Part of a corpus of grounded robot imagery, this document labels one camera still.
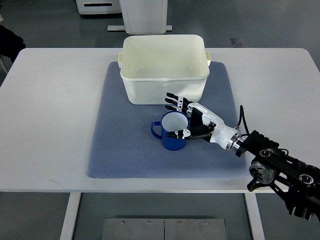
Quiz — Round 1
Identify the white pedestal stand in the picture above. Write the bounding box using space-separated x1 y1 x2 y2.
107 0 173 35

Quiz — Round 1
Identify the right white table leg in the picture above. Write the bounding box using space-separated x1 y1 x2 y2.
244 193 265 240

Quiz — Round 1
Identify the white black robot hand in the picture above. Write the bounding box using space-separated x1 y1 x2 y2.
165 92 245 151

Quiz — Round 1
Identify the blue textured mat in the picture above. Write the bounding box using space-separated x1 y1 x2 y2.
87 62 249 179

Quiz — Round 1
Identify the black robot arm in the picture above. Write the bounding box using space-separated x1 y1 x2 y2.
233 130 320 220

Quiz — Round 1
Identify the dark object at left edge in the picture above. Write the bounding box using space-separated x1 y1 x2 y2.
0 25 26 64

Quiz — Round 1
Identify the white cabinet with slot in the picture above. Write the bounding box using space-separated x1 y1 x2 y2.
75 0 122 15

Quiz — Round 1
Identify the left white table leg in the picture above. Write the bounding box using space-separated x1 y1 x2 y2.
60 192 81 240

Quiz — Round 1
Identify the small grey floor plate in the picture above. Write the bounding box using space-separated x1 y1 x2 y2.
230 37 245 46

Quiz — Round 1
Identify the blue enamel mug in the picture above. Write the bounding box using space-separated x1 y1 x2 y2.
150 111 189 151

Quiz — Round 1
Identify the white table leg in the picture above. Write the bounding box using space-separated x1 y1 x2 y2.
60 192 81 240
244 193 265 240

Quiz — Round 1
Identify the cream plastic box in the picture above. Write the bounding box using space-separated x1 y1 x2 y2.
118 34 211 105

